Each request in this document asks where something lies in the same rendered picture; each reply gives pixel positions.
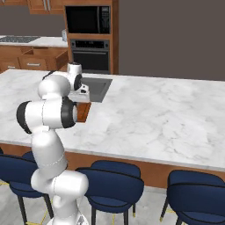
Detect black built-in oven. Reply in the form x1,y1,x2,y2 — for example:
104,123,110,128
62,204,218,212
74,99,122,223
69,39,112,75

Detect black microwave oven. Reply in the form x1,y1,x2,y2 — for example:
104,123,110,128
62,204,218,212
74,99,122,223
64,4,112,35

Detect open wooden drawer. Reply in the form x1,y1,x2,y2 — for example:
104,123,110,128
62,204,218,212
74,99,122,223
18,47,70,72

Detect dark grey sink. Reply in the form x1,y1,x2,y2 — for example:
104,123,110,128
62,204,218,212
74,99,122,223
80,76,113,104

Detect wooden upper cupboards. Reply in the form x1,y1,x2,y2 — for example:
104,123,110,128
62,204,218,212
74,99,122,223
0,0,64,16

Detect blue bar stool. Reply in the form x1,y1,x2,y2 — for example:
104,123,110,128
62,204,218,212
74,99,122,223
159,169,225,225
0,149,54,225
75,159,145,225

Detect wooden island base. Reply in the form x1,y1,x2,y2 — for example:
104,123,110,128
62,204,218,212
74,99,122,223
0,142,225,190

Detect wooden base cupboards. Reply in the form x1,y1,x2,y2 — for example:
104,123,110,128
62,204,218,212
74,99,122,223
0,44,70,74

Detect grey hob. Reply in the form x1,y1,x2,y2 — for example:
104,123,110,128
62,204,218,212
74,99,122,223
0,35,41,44

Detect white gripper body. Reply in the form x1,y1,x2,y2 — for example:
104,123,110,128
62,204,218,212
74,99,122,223
69,92,91,104

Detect tall wooden appliance cabinet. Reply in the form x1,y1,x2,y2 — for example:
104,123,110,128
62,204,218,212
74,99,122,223
62,0,120,76

